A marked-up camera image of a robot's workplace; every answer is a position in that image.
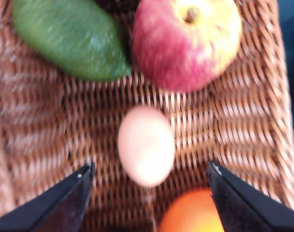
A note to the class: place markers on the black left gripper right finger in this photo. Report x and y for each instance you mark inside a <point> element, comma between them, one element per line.
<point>244,208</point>

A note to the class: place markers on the red yellow apple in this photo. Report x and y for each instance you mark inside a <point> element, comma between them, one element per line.
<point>186,45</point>

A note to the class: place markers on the orange fruit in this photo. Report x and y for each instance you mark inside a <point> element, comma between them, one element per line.
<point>192,210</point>

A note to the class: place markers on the brown wicker basket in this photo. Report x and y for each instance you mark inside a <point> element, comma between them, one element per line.
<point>53,123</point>

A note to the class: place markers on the beige egg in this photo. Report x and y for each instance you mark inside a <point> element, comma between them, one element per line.
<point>146,146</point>

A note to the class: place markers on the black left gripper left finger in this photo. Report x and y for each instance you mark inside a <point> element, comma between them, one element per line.
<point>59,210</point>

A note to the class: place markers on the green avocado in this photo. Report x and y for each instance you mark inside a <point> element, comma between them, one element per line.
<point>78,34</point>

